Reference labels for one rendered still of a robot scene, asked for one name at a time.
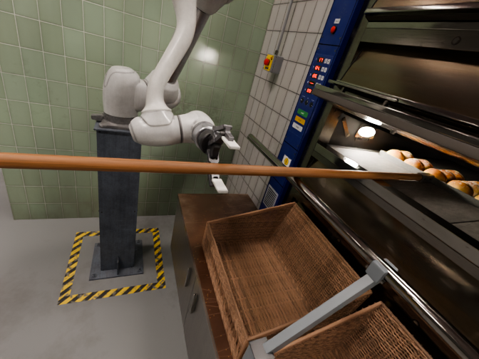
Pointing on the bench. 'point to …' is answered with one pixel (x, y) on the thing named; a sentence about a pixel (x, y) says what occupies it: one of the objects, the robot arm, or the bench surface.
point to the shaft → (93, 164)
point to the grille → (270, 197)
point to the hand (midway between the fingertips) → (227, 169)
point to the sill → (409, 207)
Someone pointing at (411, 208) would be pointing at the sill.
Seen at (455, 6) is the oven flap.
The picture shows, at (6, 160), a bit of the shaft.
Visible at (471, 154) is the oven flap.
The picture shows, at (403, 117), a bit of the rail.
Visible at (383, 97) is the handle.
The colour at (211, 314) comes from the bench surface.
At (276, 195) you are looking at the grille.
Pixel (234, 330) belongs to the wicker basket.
